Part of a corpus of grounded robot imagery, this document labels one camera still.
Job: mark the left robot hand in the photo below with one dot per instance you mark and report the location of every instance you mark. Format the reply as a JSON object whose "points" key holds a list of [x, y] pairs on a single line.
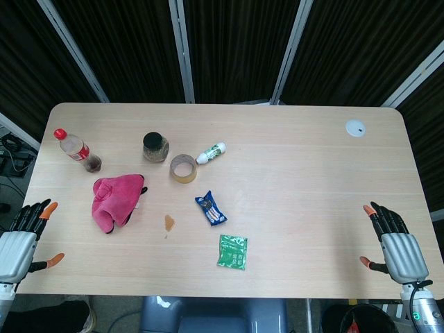
{"points": [[15, 248]]}

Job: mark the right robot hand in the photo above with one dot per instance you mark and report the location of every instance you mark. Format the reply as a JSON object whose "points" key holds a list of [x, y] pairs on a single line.
{"points": [[402, 249]]}

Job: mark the pink cloth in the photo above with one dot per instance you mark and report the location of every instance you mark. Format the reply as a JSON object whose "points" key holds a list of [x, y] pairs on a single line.
{"points": [[116, 201]]}

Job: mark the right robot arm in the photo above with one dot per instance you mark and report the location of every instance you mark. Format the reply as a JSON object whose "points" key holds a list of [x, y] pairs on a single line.
{"points": [[421, 305]]}

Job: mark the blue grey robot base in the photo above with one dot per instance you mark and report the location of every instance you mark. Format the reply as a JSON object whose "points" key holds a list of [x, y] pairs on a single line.
{"points": [[215, 314]]}

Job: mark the red-capped plastic bottle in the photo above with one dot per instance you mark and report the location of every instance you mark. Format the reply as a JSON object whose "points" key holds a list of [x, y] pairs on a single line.
{"points": [[78, 150]]}

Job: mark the brown stain spot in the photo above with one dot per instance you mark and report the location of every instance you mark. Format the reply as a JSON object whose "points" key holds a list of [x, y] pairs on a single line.
{"points": [[169, 223]]}

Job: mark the black trash bin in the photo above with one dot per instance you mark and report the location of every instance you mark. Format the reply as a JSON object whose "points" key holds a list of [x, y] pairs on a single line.
{"points": [[357, 319]]}

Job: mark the green sachet packet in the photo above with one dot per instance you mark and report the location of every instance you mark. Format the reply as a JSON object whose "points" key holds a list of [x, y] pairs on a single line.
{"points": [[232, 251]]}

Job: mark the glass jar with black lid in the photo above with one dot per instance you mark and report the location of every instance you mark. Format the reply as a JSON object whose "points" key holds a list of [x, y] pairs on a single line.
{"points": [[155, 146]]}

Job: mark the brown tape roll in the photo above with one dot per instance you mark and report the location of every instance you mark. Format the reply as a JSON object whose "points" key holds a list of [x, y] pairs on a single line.
{"points": [[184, 169]]}

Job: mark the blue snack packet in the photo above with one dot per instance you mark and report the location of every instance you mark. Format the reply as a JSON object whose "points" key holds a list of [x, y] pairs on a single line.
{"points": [[210, 209]]}

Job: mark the small white green bottle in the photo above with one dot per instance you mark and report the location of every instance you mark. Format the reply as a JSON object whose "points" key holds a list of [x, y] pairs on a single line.
{"points": [[212, 152]]}

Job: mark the white partition frame post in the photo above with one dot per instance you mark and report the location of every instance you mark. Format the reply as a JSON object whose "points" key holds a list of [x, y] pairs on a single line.
{"points": [[182, 52], [17, 130], [74, 50], [412, 78], [291, 52]]}

